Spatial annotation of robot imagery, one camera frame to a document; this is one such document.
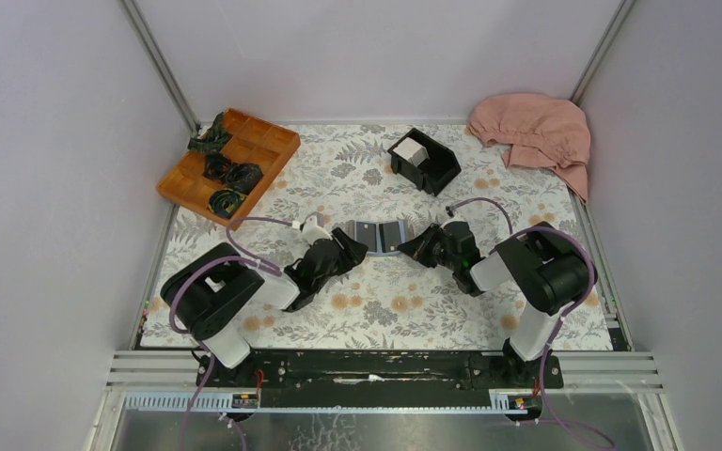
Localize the dark rolled tie middle right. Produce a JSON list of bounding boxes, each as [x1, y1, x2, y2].
[[224, 163, 263, 194]]

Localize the pink crumpled cloth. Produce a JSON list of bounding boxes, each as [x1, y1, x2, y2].
[[467, 93, 591, 203]]

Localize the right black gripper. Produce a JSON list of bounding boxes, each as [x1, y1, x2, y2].
[[399, 224, 459, 272]]

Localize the black credit card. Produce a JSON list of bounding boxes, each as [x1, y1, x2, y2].
[[378, 221, 404, 255]]

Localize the dark rolled tie top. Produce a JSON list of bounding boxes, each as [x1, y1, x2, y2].
[[187, 112, 232, 154]]

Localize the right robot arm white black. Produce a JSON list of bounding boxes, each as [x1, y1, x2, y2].
[[398, 220, 598, 387]]

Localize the grey leather card holder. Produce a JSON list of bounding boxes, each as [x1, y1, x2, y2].
[[341, 219, 415, 257]]

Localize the dark rolled tie bottom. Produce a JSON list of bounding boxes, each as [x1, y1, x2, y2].
[[208, 188, 246, 219]]

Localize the black card tray box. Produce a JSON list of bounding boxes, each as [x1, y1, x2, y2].
[[387, 128, 462, 196]]

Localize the dark rolled tie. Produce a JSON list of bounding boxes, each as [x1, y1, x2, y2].
[[202, 153, 232, 183], [208, 188, 246, 219], [224, 163, 263, 194], [187, 112, 232, 154]]

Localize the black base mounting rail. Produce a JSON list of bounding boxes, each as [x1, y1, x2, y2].
[[196, 349, 564, 409]]

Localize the white card stack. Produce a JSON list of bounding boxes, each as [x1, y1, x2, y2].
[[394, 138, 429, 167]]

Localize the aluminium frame rail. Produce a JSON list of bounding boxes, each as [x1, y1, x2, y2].
[[107, 350, 664, 415]]

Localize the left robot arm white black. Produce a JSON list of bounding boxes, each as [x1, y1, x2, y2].
[[161, 222, 369, 386]]

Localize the floral patterned table mat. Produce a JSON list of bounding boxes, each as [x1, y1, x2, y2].
[[139, 123, 615, 351]]

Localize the orange wooden compartment tray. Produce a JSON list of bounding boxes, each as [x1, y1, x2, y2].
[[156, 108, 301, 226]]

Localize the dark rolled tie middle left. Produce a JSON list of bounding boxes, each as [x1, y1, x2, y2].
[[202, 153, 232, 183]]

